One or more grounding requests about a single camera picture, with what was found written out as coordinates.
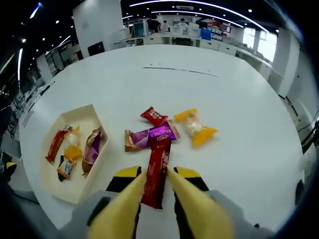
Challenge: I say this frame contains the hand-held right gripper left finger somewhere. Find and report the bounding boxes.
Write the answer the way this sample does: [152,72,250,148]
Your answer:
[56,165,143,239]

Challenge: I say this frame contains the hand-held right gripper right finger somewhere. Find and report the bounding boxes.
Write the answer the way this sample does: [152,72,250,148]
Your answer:
[173,166,275,239]

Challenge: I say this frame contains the yellow food tongs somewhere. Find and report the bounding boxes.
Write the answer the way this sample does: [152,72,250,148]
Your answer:
[87,166,235,239]

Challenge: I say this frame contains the orange black food packet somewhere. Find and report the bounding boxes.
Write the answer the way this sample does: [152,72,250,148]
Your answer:
[56,154,78,182]

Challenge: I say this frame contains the purple gold food packet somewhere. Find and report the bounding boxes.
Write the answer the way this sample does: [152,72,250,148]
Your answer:
[124,119,180,153]
[81,125,103,176]

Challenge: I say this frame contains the yellow candy food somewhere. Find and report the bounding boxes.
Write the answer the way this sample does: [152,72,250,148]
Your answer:
[62,125,84,162]
[173,108,219,148]

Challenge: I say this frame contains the cream hexagonal container tray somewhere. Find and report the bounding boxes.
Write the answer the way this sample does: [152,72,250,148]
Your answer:
[41,104,112,205]

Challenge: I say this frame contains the small red food packet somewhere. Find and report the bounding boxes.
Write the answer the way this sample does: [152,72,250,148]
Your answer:
[140,106,169,127]

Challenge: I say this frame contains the white square pillar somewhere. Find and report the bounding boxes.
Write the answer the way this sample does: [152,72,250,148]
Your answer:
[273,27,301,98]
[36,53,54,83]
[72,0,124,58]

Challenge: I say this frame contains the black chair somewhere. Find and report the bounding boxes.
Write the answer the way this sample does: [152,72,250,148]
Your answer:
[87,41,105,57]

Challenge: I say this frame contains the blue box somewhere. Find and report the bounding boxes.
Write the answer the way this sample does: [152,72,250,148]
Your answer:
[200,28,213,40]

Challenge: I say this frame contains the light blue panel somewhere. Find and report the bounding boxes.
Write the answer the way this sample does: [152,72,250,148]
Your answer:
[133,21,148,38]

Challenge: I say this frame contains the red white wall sign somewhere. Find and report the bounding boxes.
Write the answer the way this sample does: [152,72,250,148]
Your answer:
[206,21,234,34]

